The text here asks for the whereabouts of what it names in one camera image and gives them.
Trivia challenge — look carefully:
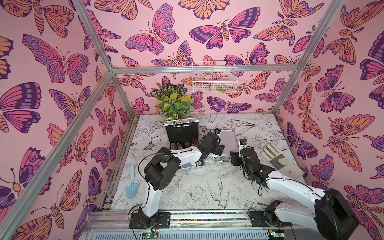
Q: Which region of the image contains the silver poker case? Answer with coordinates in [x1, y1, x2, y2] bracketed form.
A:
[165, 118, 200, 153]
[209, 129, 241, 163]

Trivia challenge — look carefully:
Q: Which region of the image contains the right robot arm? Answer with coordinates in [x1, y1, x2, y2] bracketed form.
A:
[230, 144, 360, 240]

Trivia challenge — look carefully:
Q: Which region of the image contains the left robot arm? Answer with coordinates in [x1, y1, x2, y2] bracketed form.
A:
[130, 129, 225, 229]

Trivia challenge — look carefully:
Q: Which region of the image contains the potted green plant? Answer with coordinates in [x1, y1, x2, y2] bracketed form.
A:
[152, 83, 194, 122]

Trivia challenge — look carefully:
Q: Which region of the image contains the green ball in basket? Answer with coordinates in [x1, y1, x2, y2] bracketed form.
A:
[217, 84, 227, 93]

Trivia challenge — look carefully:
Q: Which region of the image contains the light blue garden trowel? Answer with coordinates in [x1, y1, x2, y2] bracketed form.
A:
[125, 165, 139, 200]

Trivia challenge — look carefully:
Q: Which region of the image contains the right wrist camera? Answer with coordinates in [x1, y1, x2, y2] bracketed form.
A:
[239, 139, 248, 149]

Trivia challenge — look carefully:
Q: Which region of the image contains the white wire basket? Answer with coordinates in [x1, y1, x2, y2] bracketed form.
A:
[191, 65, 238, 94]

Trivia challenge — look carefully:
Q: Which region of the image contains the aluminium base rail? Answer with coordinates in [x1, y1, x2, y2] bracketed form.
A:
[80, 209, 323, 240]

